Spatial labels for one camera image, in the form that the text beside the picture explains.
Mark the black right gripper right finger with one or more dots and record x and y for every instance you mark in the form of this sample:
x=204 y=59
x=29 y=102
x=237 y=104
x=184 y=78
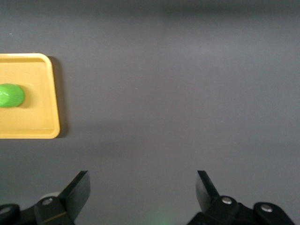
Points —
x=211 y=206

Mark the dark grey table mat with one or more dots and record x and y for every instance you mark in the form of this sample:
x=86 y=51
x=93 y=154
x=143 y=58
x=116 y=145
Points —
x=164 y=93

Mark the green apple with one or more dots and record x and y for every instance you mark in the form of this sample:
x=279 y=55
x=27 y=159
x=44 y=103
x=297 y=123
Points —
x=10 y=95

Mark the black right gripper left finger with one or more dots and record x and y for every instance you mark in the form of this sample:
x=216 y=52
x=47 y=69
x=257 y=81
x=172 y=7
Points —
x=70 y=201

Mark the yellow plastic tray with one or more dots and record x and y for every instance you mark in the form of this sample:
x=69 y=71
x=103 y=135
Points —
x=35 y=117

